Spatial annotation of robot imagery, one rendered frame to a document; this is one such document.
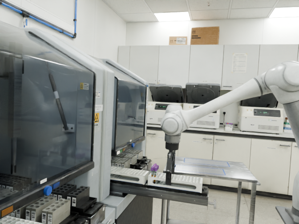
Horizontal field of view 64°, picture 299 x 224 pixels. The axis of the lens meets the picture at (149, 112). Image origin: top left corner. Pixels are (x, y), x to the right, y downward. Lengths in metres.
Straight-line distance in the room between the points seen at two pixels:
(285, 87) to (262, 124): 2.56
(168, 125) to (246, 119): 2.63
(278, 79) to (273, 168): 2.74
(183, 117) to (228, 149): 2.58
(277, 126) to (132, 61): 2.44
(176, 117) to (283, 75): 0.48
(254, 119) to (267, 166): 0.68
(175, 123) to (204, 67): 2.90
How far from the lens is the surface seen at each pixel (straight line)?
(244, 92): 1.32
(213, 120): 3.63
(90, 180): 1.20
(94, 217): 1.10
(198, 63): 3.96
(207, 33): 4.09
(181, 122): 1.12
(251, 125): 3.67
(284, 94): 1.18
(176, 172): 1.65
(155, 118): 3.73
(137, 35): 4.62
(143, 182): 1.40
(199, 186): 1.35
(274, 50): 4.07
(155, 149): 3.78
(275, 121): 3.72
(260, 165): 3.77
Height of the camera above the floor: 1.29
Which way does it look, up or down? 3 degrees down
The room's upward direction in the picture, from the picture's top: 3 degrees clockwise
